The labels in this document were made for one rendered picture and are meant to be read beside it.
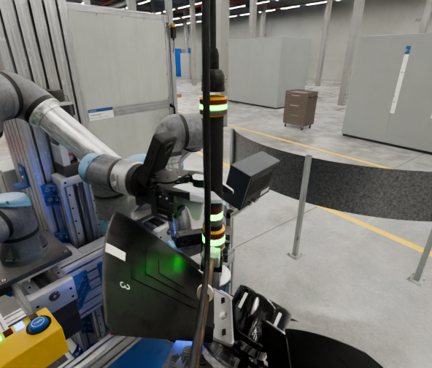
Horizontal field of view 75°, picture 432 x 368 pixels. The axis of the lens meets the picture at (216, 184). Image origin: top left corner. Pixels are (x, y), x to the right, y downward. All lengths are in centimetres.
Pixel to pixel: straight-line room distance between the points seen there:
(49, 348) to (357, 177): 210
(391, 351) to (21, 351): 202
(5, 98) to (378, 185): 222
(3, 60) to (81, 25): 120
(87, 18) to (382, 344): 289
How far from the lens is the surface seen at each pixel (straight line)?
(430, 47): 657
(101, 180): 65
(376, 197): 244
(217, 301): 57
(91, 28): 239
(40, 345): 87
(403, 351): 236
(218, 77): 44
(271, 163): 133
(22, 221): 112
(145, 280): 43
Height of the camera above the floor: 168
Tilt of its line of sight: 24 degrees down
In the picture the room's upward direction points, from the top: straight up
